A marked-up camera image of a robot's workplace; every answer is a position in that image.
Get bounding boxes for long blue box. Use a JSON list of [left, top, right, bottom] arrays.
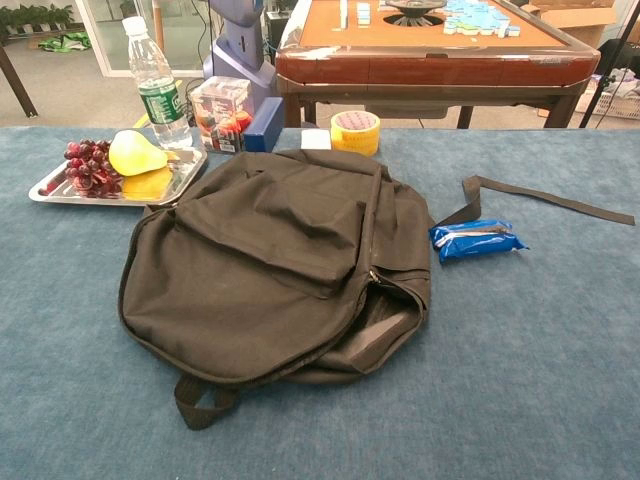
[[243, 96, 285, 154]]

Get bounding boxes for clear plastic water bottle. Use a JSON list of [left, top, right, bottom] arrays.
[[122, 15, 194, 150]]

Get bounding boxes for yellow pear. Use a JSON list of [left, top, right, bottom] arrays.
[[108, 129, 169, 177]]

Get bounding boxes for white plastic basket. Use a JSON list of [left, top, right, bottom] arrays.
[[574, 89, 640, 119]]

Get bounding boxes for brown mahjong table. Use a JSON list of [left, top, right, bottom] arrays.
[[274, 0, 601, 130]]

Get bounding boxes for row of green plants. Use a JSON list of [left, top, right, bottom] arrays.
[[0, 3, 75, 39]]

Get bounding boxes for yellow tape roll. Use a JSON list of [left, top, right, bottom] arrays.
[[330, 110, 381, 157]]

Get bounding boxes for cardboard box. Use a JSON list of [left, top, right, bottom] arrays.
[[529, 0, 626, 49]]

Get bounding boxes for green cloth bundle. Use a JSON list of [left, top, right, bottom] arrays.
[[38, 32, 92, 52]]

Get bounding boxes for blue grey machine pedestal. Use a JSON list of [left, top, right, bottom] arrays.
[[202, 0, 279, 109]]

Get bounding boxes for small white block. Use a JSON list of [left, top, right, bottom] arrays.
[[300, 129, 333, 151]]

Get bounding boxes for black fabric backpack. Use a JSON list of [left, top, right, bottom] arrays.
[[117, 148, 435, 431]]

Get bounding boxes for dark table leg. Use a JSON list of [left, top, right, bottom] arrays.
[[0, 44, 39, 119]]

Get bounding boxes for blue cookie packet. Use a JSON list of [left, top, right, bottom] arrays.
[[428, 218, 530, 265]]

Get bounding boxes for stainless steel tray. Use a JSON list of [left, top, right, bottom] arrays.
[[28, 145, 209, 207]]

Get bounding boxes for black webbing strap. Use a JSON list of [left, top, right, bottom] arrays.
[[434, 175, 636, 229]]

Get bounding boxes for black tripod stand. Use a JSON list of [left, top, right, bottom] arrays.
[[579, 0, 640, 129]]

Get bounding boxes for clear plastic box red contents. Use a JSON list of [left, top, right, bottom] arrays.
[[190, 76, 255, 154]]

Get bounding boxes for blue carpet table mat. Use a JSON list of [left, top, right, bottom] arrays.
[[0, 125, 640, 480]]

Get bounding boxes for red grape bunch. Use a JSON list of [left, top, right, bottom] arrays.
[[63, 139, 124, 199]]

